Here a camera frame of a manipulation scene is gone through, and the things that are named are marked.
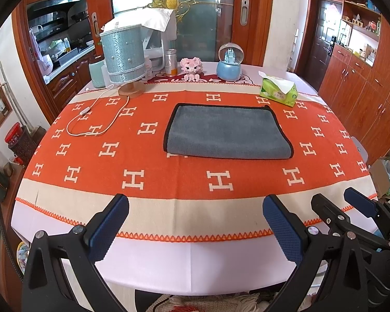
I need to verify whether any kitchen range hood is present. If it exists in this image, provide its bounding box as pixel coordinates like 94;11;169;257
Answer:
28;0;86;21

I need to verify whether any grey towel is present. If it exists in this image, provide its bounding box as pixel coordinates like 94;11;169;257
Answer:
163;103;295;160

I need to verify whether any green tissue pack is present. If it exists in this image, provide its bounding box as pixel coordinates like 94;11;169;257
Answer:
259;70;298;108

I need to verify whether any cardboard box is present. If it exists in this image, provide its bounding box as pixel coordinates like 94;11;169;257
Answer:
368;157;390;199

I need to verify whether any white cloth cover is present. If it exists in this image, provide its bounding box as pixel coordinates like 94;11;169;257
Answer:
140;7;176;33

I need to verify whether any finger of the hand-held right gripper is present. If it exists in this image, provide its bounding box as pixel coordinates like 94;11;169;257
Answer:
311;194;382;245
343;187;390;230

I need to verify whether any wooden wall cabinet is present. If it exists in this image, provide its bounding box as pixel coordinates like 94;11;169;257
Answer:
318;0;390;167

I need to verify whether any orange patterned blanket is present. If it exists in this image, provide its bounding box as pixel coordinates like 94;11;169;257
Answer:
15;83;378;244

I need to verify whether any blue snow globe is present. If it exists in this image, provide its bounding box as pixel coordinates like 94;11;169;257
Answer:
216;43;244;81

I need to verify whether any white countertop appliance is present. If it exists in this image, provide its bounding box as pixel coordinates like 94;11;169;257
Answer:
143;10;178;72

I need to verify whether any pink block figure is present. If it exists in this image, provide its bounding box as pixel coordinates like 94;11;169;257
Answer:
180;57;203;81

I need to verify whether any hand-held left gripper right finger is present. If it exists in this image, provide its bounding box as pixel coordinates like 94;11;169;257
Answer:
263;194;370;312

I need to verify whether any mint green container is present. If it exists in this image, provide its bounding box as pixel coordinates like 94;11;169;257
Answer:
89;59;108;88

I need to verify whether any wooden kitchen base cabinet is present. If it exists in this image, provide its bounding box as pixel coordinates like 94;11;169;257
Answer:
45;47;97;112

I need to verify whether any metal can with orange label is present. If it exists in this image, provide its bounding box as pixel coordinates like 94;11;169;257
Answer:
165;49;178;78

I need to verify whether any dark brown entry door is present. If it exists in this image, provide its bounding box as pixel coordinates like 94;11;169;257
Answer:
312;0;344;88

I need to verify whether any glass sliding door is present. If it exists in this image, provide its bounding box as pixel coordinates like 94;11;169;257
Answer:
110;0;245;65

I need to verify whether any red printed table mat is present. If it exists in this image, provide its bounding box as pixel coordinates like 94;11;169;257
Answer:
143;71;257;87

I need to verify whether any red lid jar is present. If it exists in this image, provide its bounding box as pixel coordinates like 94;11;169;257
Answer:
5;122;23;147

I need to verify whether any white lamp cable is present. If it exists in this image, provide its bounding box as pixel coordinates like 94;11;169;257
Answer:
66;84;131;137

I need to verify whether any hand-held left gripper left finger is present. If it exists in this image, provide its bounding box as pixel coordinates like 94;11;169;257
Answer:
21;194;131;312

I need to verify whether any blue shade table lamp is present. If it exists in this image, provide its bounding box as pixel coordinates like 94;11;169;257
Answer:
99;21;147;98

